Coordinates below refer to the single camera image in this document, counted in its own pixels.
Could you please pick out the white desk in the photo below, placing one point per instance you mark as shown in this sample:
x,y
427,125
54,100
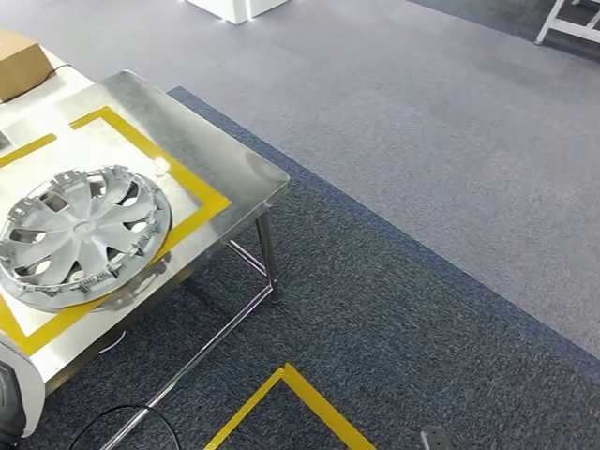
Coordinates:
x,y
28,102

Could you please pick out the stainless steel workbench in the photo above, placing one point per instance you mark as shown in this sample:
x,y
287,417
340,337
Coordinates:
x,y
210,161

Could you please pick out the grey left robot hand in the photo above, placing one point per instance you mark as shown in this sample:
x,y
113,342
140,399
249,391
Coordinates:
x,y
10,410

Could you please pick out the white display plinth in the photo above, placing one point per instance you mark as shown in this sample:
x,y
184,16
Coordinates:
x,y
234,9

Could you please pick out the white curved plastic part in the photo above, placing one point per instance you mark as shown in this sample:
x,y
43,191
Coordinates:
x,y
35,397

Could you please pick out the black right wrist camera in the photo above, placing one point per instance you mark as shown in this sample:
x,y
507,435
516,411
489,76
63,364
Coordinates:
x,y
435,438

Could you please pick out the grey wheel hubcap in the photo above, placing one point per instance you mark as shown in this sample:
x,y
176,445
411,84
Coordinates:
x,y
79,236

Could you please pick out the brown cardboard box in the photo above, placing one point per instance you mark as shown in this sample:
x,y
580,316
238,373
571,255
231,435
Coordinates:
x,y
21,65

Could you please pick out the white frame table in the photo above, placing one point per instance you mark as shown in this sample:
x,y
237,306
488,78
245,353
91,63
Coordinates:
x,y
567,28

